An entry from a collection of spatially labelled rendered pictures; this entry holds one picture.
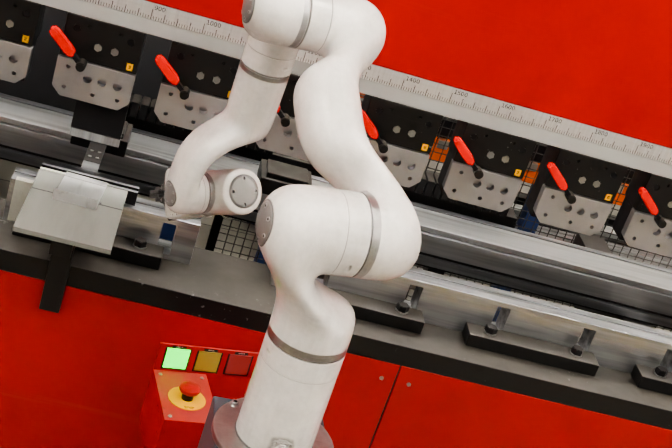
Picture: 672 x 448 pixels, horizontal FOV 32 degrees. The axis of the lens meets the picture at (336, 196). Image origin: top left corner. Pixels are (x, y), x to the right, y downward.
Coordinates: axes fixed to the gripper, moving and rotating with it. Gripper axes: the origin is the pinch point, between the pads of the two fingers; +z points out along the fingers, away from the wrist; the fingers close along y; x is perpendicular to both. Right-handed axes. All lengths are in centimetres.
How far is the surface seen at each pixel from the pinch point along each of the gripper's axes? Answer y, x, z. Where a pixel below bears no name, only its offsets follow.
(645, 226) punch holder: -7, -85, -52
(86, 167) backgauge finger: 5.6, 9.6, 14.0
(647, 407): -46, -91, -48
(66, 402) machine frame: -43.0, 11.8, 19.1
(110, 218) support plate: -4.8, 12.5, -3.2
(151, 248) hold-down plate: -11.0, -0.6, 5.1
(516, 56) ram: 26, -52, -48
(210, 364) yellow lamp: -33.1, -3.7, -13.2
